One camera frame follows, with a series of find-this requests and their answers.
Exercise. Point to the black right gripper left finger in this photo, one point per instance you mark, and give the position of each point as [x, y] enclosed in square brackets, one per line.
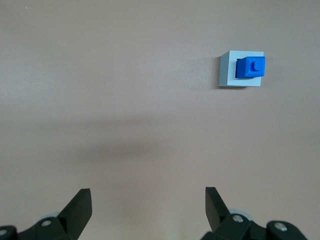
[75, 212]

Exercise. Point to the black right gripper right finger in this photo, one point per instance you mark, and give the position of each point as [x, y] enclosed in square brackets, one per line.
[216, 212]

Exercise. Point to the small blue square part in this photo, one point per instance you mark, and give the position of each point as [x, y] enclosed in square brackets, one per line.
[242, 68]

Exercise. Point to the gray square base block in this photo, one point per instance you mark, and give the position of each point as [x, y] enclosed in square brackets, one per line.
[224, 73]

